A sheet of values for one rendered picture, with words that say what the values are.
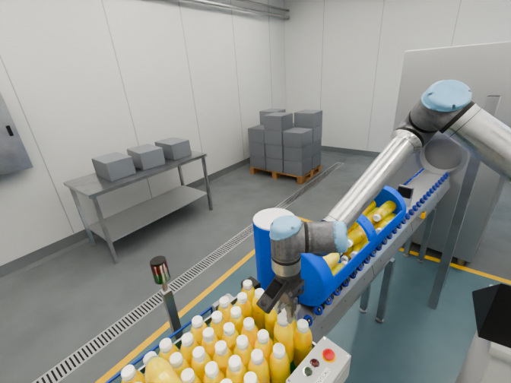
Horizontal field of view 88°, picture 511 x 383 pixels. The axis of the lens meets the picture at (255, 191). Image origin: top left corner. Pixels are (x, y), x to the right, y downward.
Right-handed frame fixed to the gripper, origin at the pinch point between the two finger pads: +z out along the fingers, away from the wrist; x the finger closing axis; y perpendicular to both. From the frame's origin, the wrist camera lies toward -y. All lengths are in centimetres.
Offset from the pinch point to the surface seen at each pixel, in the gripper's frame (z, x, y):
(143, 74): -84, 359, 120
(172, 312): 18, 47, -20
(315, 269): -3.1, 3.8, 23.9
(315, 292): 8.7, 3.5, 23.9
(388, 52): -93, 186, 522
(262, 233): 16, 59, 48
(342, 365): 6.1, -20.6, 3.3
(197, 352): 5.5, 14.7, -25.7
